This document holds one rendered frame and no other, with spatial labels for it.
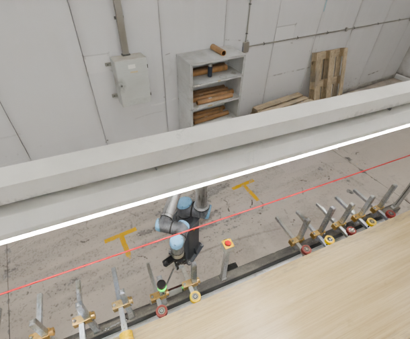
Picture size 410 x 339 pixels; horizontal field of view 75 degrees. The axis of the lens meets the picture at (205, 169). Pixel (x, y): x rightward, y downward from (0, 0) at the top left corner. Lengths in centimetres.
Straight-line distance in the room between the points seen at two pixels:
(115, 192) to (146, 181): 8
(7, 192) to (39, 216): 9
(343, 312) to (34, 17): 384
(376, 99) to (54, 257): 342
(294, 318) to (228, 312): 46
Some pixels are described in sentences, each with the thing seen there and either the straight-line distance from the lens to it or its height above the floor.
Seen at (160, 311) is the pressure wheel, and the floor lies 91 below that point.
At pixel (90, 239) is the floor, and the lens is 367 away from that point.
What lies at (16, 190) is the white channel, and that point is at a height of 244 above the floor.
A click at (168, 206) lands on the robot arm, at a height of 137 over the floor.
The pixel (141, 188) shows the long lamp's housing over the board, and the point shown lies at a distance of 72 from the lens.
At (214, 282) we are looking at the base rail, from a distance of 240.
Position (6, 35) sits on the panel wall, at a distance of 366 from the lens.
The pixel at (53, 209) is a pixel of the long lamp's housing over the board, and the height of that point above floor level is 237.
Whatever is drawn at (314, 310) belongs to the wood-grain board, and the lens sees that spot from 226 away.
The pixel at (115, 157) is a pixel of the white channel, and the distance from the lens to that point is 68.
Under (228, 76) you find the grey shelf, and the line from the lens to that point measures 418.
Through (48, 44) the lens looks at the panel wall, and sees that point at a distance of 368.
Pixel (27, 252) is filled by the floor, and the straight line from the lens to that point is 388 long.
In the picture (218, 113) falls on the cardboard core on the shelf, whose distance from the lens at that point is 454.
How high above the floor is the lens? 287
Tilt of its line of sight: 42 degrees down
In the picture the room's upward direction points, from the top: 2 degrees clockwise
